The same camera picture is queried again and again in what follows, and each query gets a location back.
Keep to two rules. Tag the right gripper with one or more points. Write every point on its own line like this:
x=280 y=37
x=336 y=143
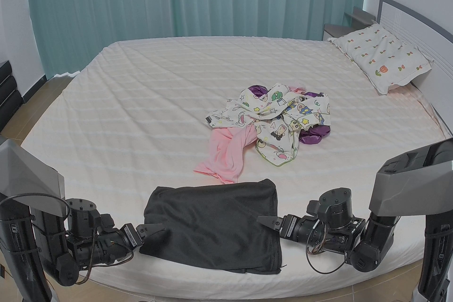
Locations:
x=299 y=228

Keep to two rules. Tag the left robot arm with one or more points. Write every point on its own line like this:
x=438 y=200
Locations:
x=28 y=169

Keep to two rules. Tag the black T-shirt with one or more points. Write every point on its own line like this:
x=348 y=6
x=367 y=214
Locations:
x=219 y=222

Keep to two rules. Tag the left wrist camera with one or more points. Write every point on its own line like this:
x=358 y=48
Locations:
x=107 y=221

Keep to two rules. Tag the pink garment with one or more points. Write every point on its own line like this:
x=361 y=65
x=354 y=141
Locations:
x=226 y=155

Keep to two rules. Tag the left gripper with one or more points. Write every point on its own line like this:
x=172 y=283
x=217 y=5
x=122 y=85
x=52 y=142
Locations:
x=113 y=245

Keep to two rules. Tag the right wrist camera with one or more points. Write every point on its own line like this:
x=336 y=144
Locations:
x=313 y=208

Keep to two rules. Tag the purple garment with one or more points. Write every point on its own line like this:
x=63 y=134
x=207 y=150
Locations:
x=313 y=134

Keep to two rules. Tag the bed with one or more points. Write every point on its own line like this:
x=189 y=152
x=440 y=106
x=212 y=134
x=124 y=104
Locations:
x=159 y=99

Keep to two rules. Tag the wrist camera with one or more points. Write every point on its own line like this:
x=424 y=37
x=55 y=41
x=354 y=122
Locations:
x=313 y=208
x=107 y=221

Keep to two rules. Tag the grey bedside table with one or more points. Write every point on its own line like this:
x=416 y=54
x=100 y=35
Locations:
x=334 y=30

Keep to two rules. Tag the white printed pillow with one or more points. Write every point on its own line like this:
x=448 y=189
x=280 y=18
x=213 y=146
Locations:
x=382 y=53

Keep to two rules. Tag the white printed pyjama top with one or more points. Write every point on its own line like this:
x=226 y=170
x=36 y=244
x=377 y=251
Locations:
x=279 y=130

